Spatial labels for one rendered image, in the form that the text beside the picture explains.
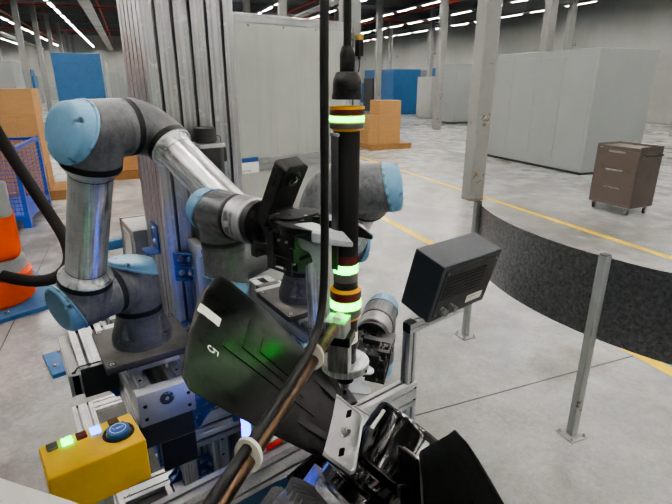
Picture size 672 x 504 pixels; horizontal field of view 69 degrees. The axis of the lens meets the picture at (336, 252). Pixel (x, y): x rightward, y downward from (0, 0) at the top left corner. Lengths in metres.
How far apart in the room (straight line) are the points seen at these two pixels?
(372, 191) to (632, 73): 10.07
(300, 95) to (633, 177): 5.46
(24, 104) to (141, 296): 7.30
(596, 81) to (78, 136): 9.81
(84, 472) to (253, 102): 1.97
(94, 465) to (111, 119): 0.62
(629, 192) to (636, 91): 4.00
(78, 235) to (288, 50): 1.80
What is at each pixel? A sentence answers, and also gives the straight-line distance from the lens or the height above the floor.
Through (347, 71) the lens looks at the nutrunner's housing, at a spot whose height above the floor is 1.70.
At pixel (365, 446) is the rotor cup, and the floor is 1.23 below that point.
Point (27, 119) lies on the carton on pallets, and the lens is 8.54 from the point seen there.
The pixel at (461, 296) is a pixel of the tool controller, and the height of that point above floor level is 1.10.
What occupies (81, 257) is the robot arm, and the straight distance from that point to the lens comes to 1.18.
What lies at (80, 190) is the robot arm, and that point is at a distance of 1.10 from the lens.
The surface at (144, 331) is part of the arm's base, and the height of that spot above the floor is 1.09.
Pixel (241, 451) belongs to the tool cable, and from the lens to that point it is 0.44.
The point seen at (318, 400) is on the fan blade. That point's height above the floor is 1.30.
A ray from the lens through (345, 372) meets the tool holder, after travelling 0.70.
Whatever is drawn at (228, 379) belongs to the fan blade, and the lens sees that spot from 0.56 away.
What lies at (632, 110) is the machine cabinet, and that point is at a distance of 11.18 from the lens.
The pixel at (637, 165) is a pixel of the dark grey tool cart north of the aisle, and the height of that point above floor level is 0.68.
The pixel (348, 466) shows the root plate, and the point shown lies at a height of 1.22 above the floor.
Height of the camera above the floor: 1.69
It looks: 19 degrees down
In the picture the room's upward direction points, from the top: straight up
